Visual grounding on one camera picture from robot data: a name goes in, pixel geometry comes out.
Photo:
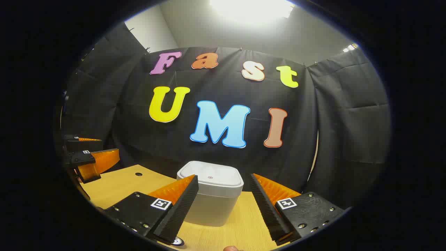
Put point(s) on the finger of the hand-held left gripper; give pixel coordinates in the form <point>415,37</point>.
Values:
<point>87,143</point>
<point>101,162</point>

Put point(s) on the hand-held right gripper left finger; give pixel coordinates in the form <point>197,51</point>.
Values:
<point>181,209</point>

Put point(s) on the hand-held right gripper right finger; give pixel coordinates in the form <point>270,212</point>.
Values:
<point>266,209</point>

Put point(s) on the blue and silver pop can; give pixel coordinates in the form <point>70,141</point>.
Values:
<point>178,241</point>

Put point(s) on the white desktop garbage bin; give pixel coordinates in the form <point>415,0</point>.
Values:
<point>217,195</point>

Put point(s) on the wooden desktop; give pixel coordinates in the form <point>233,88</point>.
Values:
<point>115,184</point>

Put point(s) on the black backdrop cloth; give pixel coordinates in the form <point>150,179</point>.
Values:
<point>223,87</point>

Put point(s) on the small ceiling light panel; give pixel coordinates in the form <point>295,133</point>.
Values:
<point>350,47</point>

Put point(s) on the large ceiling light panel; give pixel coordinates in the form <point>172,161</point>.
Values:
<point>251,8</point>

